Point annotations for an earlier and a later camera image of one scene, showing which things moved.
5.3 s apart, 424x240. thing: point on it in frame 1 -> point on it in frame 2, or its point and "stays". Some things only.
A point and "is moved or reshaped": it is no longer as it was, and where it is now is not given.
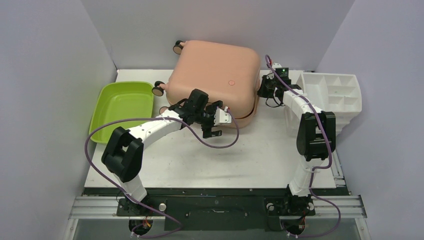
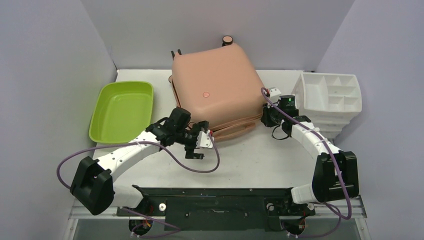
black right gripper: (263, 88) -> (269, 117)
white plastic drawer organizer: (341, 94) stays
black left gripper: (206, 129) -> (189, 150)
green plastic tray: (119, 100) stays
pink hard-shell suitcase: (229, 72) is moved or reshaped
